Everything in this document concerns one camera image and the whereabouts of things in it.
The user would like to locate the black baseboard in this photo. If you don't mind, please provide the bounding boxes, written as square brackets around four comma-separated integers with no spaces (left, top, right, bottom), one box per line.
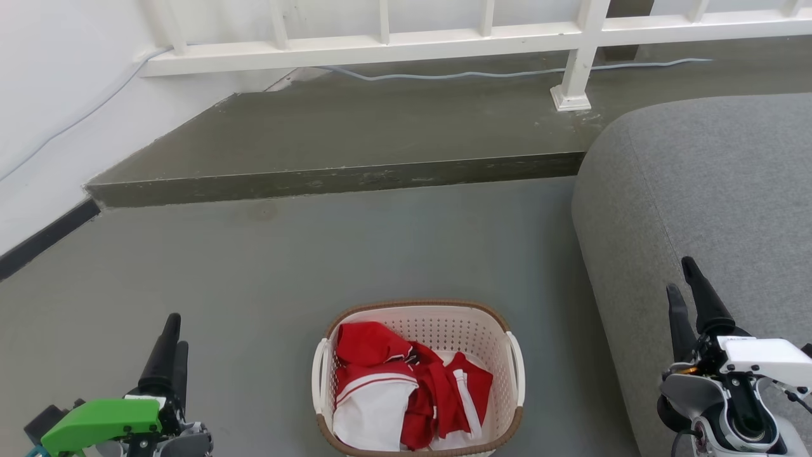
[0,197,102,281]

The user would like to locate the red jersey white stripes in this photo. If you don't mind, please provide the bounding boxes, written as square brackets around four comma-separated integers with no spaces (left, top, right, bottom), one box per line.
[334,321,421,408]

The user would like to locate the white railing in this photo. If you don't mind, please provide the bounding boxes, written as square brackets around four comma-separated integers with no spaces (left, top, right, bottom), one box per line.
[139,0,812,113]

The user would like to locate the grey concrete step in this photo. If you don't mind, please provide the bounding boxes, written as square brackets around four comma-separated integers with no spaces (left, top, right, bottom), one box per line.
[84,37,812,209]

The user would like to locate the white laundry basket brown rim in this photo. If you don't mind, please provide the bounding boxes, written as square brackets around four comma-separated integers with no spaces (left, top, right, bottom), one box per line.
[311,299,527,457]

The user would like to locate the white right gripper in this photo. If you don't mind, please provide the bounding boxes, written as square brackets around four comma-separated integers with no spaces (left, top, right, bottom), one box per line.
[666,256,812,389]

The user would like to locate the red shorts white stripe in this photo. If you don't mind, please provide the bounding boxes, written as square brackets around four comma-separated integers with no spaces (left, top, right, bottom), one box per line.
[400,341,495,452]

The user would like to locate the grey fabric sofa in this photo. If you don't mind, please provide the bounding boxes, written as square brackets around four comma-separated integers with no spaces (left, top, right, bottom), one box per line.
[570,93,812,457]

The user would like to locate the light blue cable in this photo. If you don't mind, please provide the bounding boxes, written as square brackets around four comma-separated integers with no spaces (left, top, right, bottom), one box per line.
[315,58,715,83]
[0,47,173,183]

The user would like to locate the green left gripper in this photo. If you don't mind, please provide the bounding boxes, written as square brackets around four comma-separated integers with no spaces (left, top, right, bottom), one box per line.
[24,313,190,457]

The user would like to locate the white garment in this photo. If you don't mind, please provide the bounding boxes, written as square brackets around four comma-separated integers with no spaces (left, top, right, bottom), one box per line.
[332,374,421,453]

